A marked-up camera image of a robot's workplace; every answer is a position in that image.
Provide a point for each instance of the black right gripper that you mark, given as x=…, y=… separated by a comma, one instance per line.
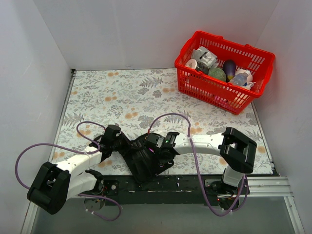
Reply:
x=148, y=156

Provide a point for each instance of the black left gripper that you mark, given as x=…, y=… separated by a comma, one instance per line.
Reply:
x=133, y=151

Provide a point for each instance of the aluminium frame rail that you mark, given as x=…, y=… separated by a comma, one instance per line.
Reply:
x=268, y=209

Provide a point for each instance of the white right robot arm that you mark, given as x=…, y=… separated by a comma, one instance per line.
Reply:
x=237, y=149

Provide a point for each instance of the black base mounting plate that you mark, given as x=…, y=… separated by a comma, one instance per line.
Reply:
x=163, y=189

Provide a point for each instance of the red plastic shopping basket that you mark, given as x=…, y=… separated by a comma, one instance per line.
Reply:
x=224, y=95

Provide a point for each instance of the grey foil snack pouch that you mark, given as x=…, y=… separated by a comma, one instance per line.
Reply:
x=205, y=57

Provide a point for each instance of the floral patterned table mat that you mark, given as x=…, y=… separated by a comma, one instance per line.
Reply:
x=138, y=100

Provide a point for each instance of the green textured ball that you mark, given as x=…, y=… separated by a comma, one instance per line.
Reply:
x=218, y=74

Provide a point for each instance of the clear plastic bottle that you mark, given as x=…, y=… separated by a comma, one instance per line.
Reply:
x=240, y=79

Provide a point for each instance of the white round toy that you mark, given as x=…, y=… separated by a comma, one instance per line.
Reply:
x=249, y=82

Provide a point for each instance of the white pink cup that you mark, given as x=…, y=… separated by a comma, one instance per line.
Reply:
x=192, y=64

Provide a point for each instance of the purple toy eggplant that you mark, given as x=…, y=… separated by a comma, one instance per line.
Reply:
x=229, y=68

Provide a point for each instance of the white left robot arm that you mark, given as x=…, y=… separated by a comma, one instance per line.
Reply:
x=54, y=184

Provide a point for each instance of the black zippered tool case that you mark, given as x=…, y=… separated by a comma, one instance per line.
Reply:
x=141, y=162

